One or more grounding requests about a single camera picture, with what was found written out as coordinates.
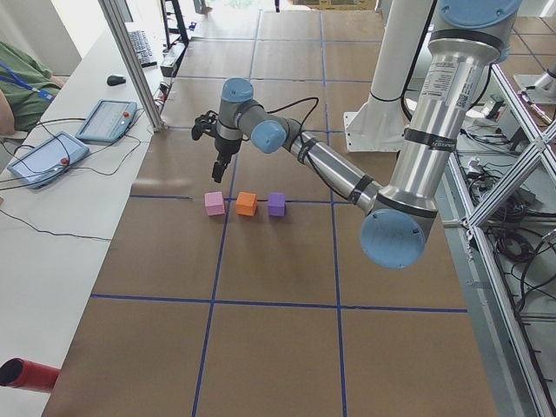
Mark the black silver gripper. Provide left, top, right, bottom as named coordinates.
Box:
left=212, top=132, right=242, bottom=182

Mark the pink foam block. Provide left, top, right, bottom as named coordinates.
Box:
left=204, top=191, right=226, bottom=216

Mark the orange foam block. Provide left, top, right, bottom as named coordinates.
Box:
left=235, top=191, right=258, bottom=216

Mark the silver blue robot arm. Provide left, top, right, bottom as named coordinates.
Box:
left=206, top=1, right=520, bottom=269

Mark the purple foam block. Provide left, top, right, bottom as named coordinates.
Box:
left=268, top=192, right=286, bottom=217

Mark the far blue teach pendant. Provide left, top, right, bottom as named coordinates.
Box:
left=76, top=100, right=137, bottom=143

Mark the blue teach pendant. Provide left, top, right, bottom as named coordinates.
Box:
left=76, top=100, right=137, bottom=143
left=7, top=131, right=89, bottom=189

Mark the black computer mouse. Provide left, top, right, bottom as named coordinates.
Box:
left=106, top=74, right=126, bottom=87

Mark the black keyboard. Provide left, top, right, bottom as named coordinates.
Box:
left=128, top=30, right=157, bottom=68

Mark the near blue teach pendant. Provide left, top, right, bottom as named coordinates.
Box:
left=7, top=131, right=89, bottom=189

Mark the person in green shirt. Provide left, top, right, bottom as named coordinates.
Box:
left=1, top=42, right=64, bottom=136

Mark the red cylinder tube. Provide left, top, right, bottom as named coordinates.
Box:
left=1, top=358, right=60, bottom=394

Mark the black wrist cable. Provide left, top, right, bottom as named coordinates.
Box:
left=264, top=96, right=340, bottom=192

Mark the aluminium frame post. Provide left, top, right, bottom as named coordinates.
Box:
left=98, top=0, right=165, bottom=132

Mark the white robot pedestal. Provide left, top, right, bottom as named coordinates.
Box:
left=344, top=0, right=435, bottom=152

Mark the aluminium side frame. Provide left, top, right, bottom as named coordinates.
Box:
left=442, top=60, right=556, bottom=417

